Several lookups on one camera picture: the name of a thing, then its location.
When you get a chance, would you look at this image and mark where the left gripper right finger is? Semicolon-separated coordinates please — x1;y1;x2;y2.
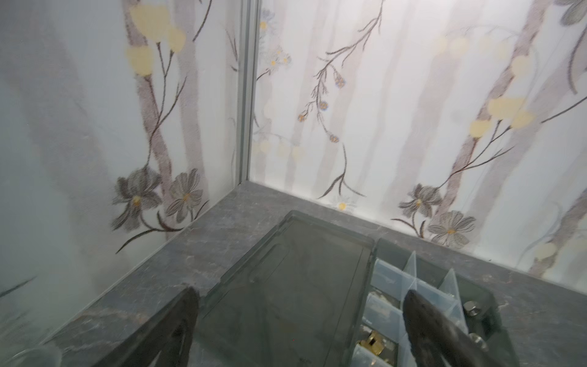
403;290;509;366

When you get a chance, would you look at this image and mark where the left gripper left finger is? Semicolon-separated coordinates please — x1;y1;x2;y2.
95;287;200;366

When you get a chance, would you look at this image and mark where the brass wing nut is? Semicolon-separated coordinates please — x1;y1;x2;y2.
359;330;385;356

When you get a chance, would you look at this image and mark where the silver hex nut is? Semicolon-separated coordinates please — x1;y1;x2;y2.
463;301;482;318
469;333;489;352

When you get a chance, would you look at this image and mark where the green compartment organizer box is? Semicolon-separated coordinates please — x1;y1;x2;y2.
197;211;500;366

